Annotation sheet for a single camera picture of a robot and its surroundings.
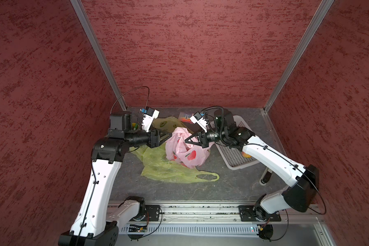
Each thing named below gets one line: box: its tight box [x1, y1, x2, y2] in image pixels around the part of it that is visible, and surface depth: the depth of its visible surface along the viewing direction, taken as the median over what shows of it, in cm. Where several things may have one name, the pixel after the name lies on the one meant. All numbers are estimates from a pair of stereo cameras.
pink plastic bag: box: [165, 127, 215, 169], surface depth 68 cm
